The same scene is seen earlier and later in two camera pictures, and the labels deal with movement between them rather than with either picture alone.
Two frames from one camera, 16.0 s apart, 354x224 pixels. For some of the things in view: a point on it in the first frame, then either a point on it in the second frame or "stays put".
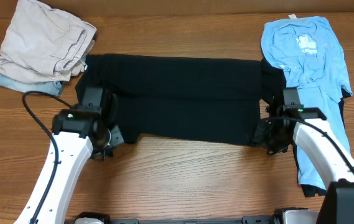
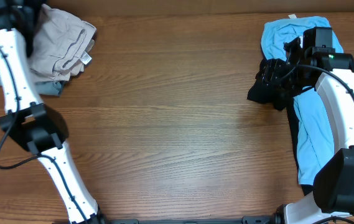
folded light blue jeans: (53, 87) stays put
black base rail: (244, 220) stays put
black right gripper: (260, 139) to (272, 73)
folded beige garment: (41, 44) stays put
